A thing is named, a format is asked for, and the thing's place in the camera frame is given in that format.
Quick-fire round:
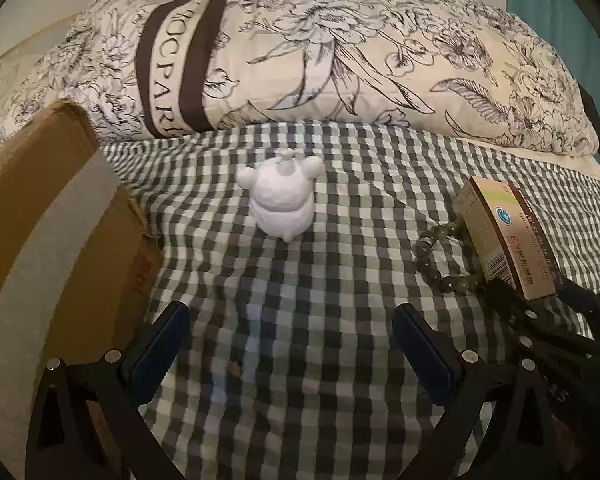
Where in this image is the tan medicine carton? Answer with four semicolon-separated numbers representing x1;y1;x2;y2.
454;176;564;302

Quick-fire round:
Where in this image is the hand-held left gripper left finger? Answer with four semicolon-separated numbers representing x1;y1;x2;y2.
25;301;192;480

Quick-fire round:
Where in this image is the teal curtain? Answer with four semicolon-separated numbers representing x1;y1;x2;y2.
502;0;600;97

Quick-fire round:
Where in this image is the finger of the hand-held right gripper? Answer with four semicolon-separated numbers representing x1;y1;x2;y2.
487;277;538;331
554;270;600;328

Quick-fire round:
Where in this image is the white bear figurine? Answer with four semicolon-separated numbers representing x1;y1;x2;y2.
237;149;324;241

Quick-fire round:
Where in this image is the brown cardboard box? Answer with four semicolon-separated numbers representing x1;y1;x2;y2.
0;100;164;461

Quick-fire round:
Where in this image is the green checked blanket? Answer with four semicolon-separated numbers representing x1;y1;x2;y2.
100;120;600;480

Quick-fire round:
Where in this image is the floral duvet with brown band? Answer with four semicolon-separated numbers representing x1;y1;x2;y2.
0;0;600;157

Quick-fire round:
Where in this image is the green bead bracelet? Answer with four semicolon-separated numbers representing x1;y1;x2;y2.
414;219;486;292

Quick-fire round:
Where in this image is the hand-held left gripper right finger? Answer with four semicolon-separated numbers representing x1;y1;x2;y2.
393;303;562;480

